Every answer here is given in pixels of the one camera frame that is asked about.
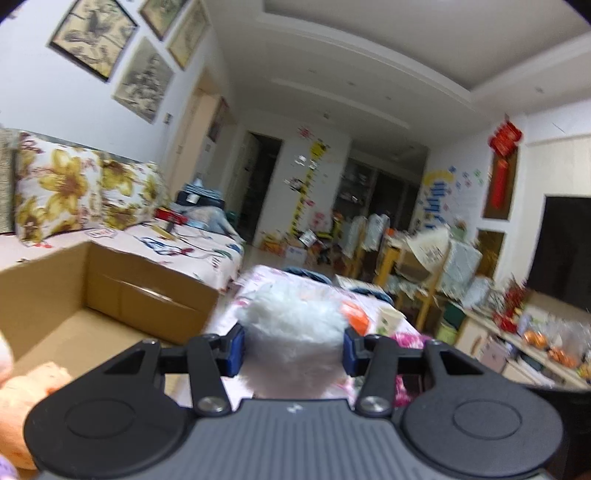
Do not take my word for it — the white fluffy plush toy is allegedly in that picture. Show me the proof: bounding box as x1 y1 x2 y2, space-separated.
236 276 361 399

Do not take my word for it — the orange plush toy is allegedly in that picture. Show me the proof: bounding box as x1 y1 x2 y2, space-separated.
1 335 72 471

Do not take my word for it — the brown cardboard box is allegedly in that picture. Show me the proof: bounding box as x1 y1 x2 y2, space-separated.
1 242 219 381

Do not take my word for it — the pink cartoon tablecloth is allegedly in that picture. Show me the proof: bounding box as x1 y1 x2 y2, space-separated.
206 265 426 408

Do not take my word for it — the orange tissue pack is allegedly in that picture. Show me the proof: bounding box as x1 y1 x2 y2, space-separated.
341 300 370 336

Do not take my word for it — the wooden dining chair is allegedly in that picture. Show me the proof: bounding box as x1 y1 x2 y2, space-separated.
374 226 451 332

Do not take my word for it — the black television screen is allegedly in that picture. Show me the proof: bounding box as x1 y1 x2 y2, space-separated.
527 196 591 311

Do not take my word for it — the cartoon print sofa cover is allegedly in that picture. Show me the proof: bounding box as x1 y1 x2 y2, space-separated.
1 220 243 292

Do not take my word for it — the red box on sofa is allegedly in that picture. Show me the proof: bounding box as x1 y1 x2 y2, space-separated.
154 208 188 225

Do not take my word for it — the floral cushion far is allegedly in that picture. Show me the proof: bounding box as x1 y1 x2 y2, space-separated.
101 158 169 230

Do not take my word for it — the floral cushion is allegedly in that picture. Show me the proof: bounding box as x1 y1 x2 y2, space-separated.
101 158 169 230
15 131 102 244

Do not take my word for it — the black bag on sofa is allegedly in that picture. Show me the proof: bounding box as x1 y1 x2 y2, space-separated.
175 184 225 209

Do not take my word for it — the floral cushion middle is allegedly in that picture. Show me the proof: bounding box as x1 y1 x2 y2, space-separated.
15 131 102 244

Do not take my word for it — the red chinese knot decoration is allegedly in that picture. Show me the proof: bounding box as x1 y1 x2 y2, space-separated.
485 115 523 220

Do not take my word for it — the teal lace cushion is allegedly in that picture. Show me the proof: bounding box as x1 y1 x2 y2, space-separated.
0 127 19 235

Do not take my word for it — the giraffe height chart sticker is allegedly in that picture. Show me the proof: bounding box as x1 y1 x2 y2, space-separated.
290 139 329 236

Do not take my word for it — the grey portrait sketch picture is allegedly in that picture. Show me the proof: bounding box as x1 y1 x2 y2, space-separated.
113 37 174 124

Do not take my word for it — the black framed bird picture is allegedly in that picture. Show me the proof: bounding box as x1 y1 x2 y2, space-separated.
48 0 138 82

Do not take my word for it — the gold framed beige picture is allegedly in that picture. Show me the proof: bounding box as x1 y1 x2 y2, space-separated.
167 1 211 70

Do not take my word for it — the gold framed green picture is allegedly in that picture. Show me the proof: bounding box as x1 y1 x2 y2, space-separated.
138 0 189 40

